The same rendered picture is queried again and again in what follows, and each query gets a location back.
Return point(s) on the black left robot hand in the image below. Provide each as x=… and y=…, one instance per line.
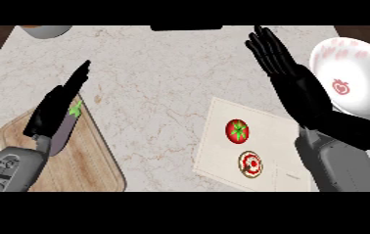
x=53, y=107

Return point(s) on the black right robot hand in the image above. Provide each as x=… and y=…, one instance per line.
x=298, y=91

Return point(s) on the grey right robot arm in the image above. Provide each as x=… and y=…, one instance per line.
x=336, y=163

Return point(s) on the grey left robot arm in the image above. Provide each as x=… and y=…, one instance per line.
x=21, y=166

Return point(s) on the white bowl with red print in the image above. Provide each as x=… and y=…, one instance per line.
x=346, y=78

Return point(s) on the cream placemat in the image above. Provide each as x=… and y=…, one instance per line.
x=255, y=146

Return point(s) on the purple eggplant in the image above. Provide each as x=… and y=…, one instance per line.
x=66, y=130

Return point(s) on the wooden cutting board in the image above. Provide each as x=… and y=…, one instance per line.
x=77, y=156

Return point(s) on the red tomato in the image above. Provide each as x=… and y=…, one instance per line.
x=236, y=131

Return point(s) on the grey round pot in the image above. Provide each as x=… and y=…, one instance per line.
x=46, y=30

